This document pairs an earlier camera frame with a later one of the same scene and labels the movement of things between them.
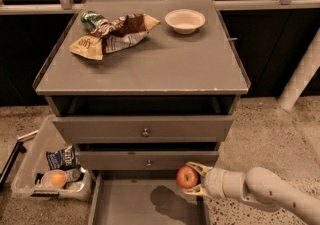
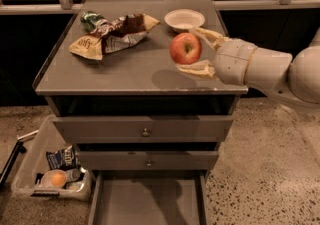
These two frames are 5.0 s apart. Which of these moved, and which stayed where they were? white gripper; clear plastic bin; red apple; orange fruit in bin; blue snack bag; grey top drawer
Moved: red apple; white gripper
Stayed: grey top drawer; clear plastic bin; orange fruit in bin; blue snack bag
